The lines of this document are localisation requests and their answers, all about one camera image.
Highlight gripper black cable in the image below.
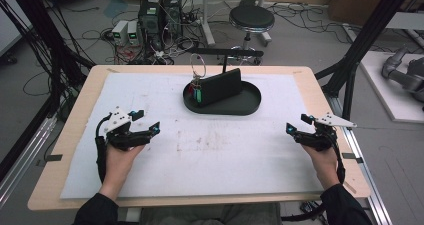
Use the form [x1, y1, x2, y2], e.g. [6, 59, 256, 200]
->
[94, 114, 114, 185]
[281, 134, 346, 223]

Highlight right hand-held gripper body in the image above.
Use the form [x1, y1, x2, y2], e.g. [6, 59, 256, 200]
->
[295, 111, 358, 153]

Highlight black power bank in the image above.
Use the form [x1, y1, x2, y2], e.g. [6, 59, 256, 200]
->
[198, 67, 244, 107]

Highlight person's right hand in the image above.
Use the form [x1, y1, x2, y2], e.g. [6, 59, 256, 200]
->
[300, 144, 340, 191]

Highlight white desk leg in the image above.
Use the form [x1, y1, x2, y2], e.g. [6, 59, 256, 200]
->
[199, 0, 217, 48]

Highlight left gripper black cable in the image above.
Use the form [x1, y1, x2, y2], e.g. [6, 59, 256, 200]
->
[94, 114, 114, 185]

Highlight person's grey trousers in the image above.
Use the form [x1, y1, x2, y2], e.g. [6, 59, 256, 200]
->
[138, 202, 284, 225]

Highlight black round stool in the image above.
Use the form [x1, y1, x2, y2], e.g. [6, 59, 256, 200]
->
[228, 5, 276, 66]

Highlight black T-shaped stand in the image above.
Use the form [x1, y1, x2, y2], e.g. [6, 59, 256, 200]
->
[187, 47, 265, 75]

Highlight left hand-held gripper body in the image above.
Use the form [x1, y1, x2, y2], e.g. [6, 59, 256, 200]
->
[103, 106, 153, 152]

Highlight person's left hand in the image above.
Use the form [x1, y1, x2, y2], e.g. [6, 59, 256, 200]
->
[105, 144, 146, 187]

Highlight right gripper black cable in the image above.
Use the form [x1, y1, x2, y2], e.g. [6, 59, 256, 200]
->
[281, 134, 346, 223]

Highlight white platform board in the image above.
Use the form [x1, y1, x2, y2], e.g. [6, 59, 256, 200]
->
[359, 50, 424, 124]

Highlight black oval tray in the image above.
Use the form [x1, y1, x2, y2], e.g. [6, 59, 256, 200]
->
[182, 80, 262, 116]

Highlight white table mat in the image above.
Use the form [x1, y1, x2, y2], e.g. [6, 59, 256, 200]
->
[59, 72, 324, 200]

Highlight aluminium rail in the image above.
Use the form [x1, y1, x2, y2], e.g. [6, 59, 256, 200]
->
[0, 114, 58, 208]
[327, 94, 395, 225]

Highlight black frame post with cables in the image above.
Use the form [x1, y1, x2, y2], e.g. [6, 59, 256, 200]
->
[0, 0, 97, 123]

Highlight key ring with coloured tags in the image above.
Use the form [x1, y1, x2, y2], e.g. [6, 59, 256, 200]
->
[187, 52, 208, 105]

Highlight black metal frame post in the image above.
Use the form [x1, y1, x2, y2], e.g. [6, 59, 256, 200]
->
[314, 0, 418, 121]

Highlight grey bench power supply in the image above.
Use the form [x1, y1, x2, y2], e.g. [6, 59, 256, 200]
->
[111, 20, 130, 47]
[126, 20, 142, 47]

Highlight cardboard box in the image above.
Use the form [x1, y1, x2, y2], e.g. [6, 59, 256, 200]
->
[328, 0, 424, 28]

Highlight black computer tower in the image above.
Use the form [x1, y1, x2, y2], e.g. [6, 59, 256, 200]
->
[163, 0, 184, 39]
[137, 0, 166, 51]

